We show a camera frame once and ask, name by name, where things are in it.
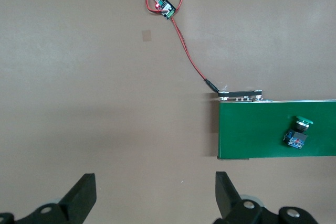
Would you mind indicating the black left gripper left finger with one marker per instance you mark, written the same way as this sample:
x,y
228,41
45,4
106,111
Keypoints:
x,y
65,213

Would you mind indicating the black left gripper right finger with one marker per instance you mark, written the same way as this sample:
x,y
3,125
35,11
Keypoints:
x,y
244,213

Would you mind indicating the green mushroom push button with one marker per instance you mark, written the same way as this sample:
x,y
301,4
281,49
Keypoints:
x,y
296,138

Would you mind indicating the green conveyor belt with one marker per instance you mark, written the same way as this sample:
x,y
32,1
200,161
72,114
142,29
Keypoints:
x,y
249,129

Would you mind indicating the small speed controller board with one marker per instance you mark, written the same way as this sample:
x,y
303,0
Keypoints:
x,y
166,7

